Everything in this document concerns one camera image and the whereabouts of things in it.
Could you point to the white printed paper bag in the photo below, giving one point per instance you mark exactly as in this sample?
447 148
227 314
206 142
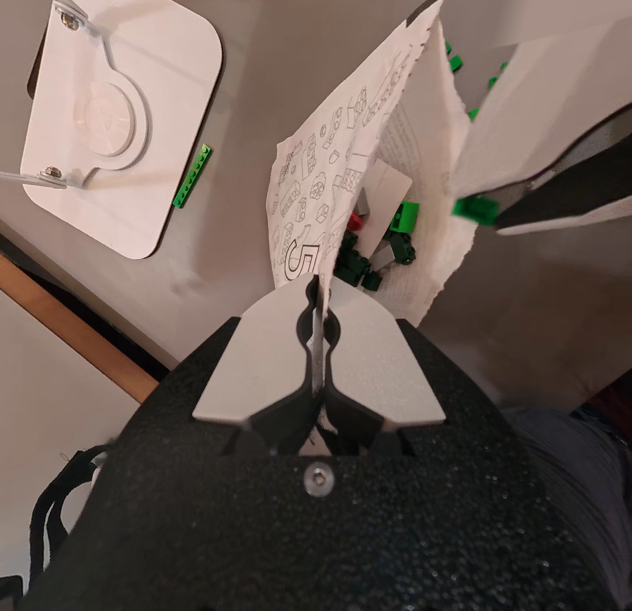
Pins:
316 176

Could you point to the light grey table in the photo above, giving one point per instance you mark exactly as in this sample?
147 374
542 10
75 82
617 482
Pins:
44 374

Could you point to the bright green brick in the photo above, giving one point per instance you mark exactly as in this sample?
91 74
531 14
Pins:
476 211

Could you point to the chunky green brick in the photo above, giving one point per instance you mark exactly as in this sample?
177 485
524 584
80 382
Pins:
405 217

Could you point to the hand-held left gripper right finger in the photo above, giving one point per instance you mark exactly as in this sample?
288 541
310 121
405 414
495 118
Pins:
385 369

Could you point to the pile of dark green bricks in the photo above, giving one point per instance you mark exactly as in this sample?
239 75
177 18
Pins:
355 263

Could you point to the long green plate brick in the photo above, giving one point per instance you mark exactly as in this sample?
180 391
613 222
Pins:
192 176

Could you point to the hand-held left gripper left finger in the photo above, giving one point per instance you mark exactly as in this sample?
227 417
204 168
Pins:
252 369

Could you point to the small red brick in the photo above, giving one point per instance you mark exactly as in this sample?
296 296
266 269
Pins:
356 222

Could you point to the scattered small green bricks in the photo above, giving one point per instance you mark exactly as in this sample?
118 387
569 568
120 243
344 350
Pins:
455 63

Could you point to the grey slope brick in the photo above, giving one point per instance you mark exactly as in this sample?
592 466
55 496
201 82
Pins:
382 258

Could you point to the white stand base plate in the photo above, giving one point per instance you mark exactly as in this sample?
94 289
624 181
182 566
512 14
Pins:
163 142

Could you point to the person's grey trousers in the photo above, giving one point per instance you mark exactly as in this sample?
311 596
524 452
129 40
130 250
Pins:
582 482

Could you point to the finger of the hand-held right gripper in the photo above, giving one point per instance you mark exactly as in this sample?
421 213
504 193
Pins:
577 186
543 102

